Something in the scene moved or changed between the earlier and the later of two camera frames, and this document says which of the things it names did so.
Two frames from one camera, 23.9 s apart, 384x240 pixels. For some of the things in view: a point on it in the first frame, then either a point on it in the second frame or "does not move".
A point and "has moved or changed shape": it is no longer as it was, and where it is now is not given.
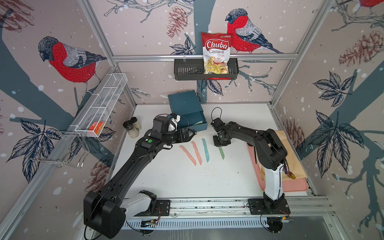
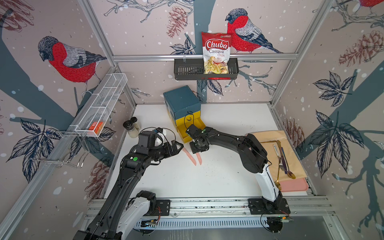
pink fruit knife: x=188 y=155 does not move
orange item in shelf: x=96 y=126 does not move
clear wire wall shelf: x=101 y=104 does not move
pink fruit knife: x=197 y=152 does not move
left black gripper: x=180 y=133 → x=168 y=149
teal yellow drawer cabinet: x=187 y=105 has moved or changed shape
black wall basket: x=192 y=69 does not move
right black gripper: x=226 y=143 → x=194 y=151
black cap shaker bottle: x=132 y=132 does not move
